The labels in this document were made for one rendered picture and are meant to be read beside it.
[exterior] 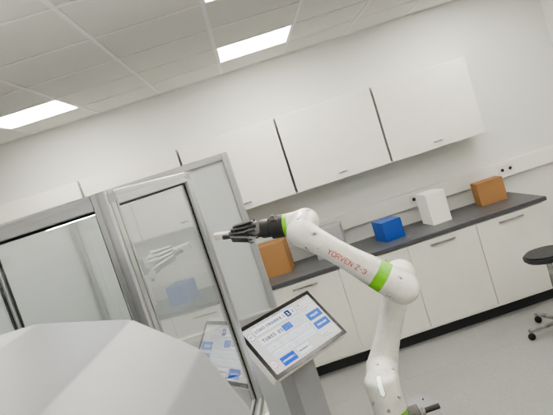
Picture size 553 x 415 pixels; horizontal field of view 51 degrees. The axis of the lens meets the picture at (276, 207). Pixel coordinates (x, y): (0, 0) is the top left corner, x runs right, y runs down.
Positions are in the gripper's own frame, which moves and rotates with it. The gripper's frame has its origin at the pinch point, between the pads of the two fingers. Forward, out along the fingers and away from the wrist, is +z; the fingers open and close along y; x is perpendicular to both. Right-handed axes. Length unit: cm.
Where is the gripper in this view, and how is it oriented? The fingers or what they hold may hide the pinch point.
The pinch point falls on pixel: (222, 235)
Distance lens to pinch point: 236.3
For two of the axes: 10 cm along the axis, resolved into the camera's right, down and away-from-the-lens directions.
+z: -9.6, 1.6, 2.3
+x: 2.7, 7.4, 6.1
